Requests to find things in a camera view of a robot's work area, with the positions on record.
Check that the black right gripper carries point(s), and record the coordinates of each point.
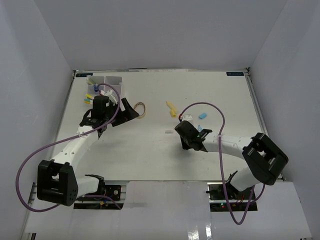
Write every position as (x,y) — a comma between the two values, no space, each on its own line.
(184,145)

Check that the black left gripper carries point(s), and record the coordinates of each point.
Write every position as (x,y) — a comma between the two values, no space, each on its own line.
(129,113)

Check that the blue cap spray bottle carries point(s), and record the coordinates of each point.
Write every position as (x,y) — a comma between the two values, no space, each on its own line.
(95,88)

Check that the white marker orange cap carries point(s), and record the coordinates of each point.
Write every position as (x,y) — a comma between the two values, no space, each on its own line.
(88,101)

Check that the thin yellow highlighter pen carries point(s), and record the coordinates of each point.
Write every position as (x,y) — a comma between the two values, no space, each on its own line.
(90,80)

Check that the white marker yellow cap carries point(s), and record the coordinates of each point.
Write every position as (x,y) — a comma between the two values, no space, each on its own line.
(88,96)

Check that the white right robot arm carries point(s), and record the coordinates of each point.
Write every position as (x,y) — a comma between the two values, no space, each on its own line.
(229,145)

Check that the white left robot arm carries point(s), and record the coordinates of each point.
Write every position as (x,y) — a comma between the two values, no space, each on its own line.
(56,179)

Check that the yellow masking tape roll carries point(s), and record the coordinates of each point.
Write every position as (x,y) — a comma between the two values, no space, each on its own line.
(140,108)

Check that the light blue highlighter cap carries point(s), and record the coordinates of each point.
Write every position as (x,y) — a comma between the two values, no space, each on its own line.
(202,116)

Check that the yellow highlighter cap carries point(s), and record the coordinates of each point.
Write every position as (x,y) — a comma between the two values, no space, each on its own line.
(173,113)

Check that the white right organizer box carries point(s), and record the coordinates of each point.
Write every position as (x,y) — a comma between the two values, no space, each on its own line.
(116,83)

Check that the white organizer box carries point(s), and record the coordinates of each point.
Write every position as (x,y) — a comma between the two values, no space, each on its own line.
(116,83)
(92,86)

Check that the yellow highlighter body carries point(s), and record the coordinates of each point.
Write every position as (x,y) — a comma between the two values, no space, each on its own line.
(171,106)

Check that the white left organizer box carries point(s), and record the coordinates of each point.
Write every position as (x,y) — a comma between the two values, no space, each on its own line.
(92,86)

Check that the black left table logo label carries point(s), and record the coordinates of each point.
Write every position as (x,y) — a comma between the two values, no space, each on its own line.
(83,75)

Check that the black table logo label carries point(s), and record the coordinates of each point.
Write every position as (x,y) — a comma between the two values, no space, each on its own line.
(234,73)
(83,75)

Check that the white front cover panel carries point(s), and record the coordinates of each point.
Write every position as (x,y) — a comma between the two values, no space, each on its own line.
(155,210)

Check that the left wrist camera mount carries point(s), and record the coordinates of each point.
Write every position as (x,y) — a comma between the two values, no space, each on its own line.
(110,94)

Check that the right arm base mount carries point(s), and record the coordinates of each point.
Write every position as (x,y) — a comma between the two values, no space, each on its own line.
(217,201)

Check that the aluminium table edge rail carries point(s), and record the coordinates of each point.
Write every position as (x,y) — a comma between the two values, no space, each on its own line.
(260,117)

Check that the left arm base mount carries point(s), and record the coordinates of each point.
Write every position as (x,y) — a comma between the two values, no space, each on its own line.
(111,198)

